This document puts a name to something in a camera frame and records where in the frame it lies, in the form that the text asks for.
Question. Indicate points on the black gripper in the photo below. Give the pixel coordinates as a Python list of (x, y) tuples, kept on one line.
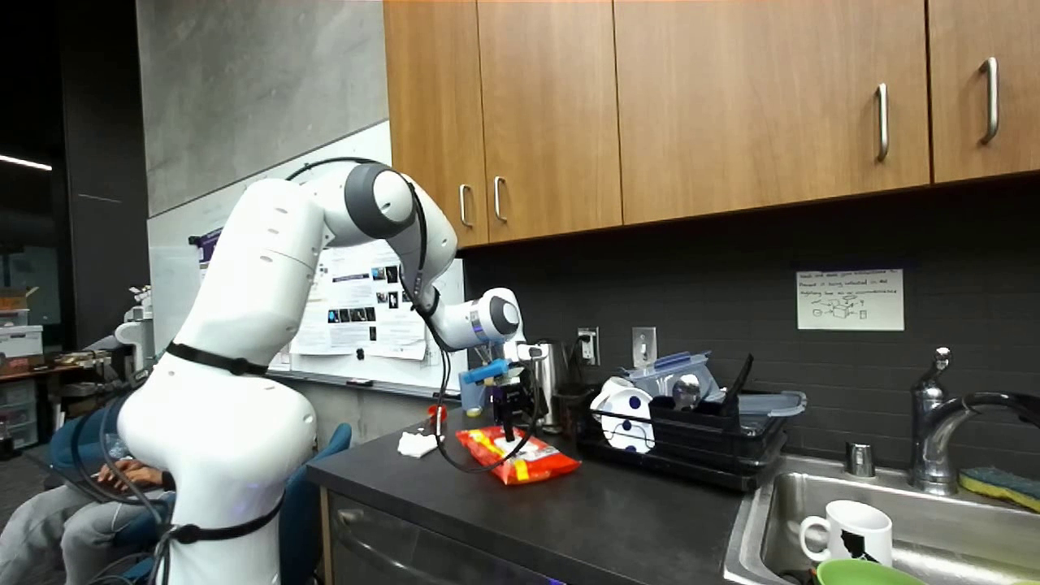
[(516, 394)]

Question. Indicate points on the orange pack of wipes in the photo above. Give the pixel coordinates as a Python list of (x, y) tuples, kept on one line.
[(521, 460)]

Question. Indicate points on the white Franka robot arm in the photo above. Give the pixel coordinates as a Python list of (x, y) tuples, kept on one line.
[(240, 434)]

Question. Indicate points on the seated person's hand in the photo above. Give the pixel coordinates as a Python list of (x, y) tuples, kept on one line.
[(124, 476)]

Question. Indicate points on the blue plastic cup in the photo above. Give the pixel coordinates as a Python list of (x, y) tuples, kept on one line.
[(469, 403)]

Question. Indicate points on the stainless steel thermos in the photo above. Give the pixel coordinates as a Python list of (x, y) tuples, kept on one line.
[(552, 376)]

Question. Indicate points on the small red object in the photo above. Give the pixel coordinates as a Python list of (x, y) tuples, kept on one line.
[(438, 417)]

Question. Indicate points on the crumpled white napkin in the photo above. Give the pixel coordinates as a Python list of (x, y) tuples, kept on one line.
[(417, 444)]

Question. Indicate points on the white plate with dark print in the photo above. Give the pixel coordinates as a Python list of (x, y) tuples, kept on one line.
[(622, 417)]

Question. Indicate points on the dark base cabinet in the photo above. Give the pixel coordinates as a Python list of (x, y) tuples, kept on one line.
[(435, 539)]

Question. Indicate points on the clear container with blue lid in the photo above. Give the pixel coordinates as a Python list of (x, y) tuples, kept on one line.
[(678, 376)]

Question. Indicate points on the black dish rack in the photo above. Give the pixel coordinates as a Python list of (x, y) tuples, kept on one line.
[(703, 439)]

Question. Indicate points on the paper sheet with photos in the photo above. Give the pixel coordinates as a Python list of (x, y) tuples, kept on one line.
[(362, 313)]

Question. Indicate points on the blue chair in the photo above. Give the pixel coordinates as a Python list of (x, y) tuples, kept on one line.
[(310, 508)]

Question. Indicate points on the black kitchen utensil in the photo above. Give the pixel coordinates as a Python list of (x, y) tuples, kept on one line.
[(743, 377)]

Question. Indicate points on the grey blue tray lid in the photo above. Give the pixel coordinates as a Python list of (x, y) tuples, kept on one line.
[(778, 403)]

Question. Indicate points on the medium wooden cabinet door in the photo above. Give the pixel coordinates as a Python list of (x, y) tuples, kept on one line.
[(547, 107)]

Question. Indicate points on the narrow wooden cabinet door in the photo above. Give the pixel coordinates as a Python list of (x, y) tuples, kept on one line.
[(435, 107)]

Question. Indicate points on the small steel sink cap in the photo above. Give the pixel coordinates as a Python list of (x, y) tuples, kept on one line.
[(861, 460)]

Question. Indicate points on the white mug with black print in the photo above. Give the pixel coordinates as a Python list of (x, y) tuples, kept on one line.
[(857, 532)]

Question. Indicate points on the poster with purple header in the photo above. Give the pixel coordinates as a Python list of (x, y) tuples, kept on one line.
[(205, 247)]

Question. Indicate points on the white whiteboard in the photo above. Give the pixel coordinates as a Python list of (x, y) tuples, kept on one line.
[(173, 281)]

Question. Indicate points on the green bowl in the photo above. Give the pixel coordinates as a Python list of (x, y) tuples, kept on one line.
[(867, 573)]

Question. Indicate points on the wide wooden cabinet door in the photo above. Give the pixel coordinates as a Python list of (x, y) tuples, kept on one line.
[(758, 107)]

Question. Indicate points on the chrome faucet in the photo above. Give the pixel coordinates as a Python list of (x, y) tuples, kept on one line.
[(931, 428)]

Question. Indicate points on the stainless steel sink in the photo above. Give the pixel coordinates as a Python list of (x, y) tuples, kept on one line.
[(954, 536)]

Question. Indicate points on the seated person in blue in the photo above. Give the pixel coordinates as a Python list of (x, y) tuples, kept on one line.
[(67, 532)]

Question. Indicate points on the yellow green sponge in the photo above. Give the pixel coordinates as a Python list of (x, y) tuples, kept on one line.
[(1002, 486)]

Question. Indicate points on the white storage box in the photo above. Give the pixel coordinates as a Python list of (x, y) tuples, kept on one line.
[(20, 339)]

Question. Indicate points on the wooden cabinet door at edge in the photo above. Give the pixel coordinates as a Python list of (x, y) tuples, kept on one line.
[(964, 132)]

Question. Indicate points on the ceiling light strip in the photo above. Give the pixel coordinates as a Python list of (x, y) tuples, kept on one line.
[(25, 164)]

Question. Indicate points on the white wall outlet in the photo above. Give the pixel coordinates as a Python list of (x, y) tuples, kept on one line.
[(589, 346), (645, 346)]

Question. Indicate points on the white paper wall sign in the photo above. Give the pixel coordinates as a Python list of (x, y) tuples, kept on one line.
[(849, 301)]

